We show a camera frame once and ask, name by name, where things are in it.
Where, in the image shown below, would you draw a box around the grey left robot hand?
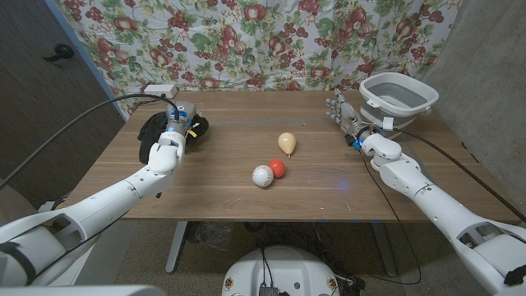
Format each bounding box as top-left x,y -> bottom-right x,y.
164,100 -> 197,143

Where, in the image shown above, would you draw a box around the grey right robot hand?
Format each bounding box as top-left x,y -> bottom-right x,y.
325,88 -> 373,151

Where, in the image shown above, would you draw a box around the black shorts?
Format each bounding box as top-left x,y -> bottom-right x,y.
136,111 -> 210,165

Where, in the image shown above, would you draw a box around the red ball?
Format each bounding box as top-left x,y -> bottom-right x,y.
268,159 -> 287,178

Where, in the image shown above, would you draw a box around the white baseball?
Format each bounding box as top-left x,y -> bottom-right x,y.
251,164 -> 275,188

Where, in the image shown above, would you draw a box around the white power strip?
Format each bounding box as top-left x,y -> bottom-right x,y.
143,84 -> 179,99

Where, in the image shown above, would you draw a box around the white grey collapsible tub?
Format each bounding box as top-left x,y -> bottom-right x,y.
358,72 -> 440,139

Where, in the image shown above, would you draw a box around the beige toy pear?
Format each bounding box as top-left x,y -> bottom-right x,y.
277,132 -> 298,160

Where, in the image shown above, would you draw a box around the grey tape strip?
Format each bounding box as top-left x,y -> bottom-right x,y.
207,118 -> 334,127

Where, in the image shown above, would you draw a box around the floral fruit print backdrop cloth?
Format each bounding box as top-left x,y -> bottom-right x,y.
55,0 -> 464,118

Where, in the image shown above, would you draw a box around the table leg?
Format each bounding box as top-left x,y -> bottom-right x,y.
371,221 -> 399,277
164,220 -> 188,275

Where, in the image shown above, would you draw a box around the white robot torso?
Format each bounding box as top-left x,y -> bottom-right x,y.
221,245 -> 341,296

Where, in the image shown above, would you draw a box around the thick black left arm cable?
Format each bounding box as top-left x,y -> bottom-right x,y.
0,93 -> 181,190

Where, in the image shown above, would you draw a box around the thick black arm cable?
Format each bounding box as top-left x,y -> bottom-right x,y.
0,93 -> 181,190
393,128 -> 526,223

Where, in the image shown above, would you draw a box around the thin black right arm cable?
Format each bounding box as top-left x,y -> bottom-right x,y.
340,151 -> 422,285

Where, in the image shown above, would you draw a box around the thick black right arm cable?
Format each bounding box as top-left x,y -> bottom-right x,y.
393,128 -> 526,223

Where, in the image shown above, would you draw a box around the black cabinet handle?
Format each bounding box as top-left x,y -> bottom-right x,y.
43,43 -> 76,62

